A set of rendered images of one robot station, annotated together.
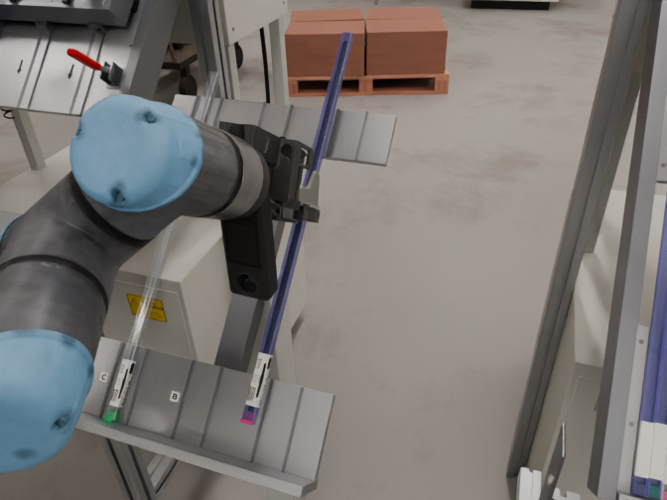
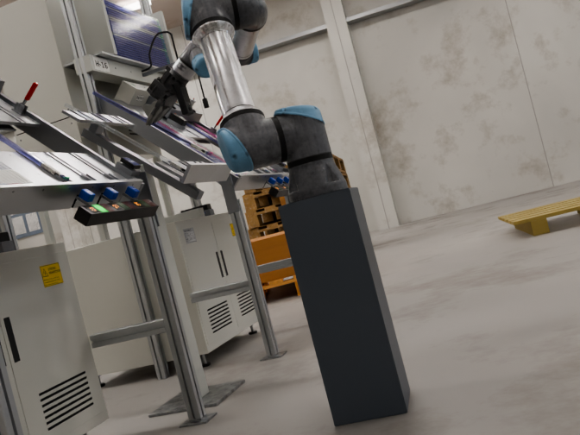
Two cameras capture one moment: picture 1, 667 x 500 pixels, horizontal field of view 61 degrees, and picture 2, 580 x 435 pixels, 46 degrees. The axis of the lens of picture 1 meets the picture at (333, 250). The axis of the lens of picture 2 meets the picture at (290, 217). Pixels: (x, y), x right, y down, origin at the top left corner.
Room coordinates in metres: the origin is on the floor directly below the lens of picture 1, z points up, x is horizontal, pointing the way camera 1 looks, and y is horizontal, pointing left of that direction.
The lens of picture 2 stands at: (0.31, 2.45, 0.52)
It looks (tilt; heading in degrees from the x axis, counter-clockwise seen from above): 0 degrees down; 268
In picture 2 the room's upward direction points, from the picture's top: 15 degrees counter-clockwise
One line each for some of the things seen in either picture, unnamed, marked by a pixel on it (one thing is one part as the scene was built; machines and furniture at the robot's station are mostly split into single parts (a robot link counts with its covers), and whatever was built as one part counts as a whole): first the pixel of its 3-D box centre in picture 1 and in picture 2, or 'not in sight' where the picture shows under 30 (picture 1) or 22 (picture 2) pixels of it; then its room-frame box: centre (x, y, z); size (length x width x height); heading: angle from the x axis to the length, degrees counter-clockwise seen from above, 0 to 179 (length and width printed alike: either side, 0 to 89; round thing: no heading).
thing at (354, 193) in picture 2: not in sight; (346, 302); (0.15, 0.72, 0.28); 0.18 x 0.18 x 0.55; 75
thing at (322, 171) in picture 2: not in sight; (314, 177); (0.15, 0.72, 0.60); 0.15 x 0.15 x 0.10
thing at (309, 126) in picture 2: not in sight; (299, 133); (0.16, 0.73, 0.72); 0.13 x 0.12 x 0.14; 8
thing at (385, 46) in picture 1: (364, 50); not in sight; (4.11, -0.27, 0.20); 1.17 x 0.85 x 0.41; 82
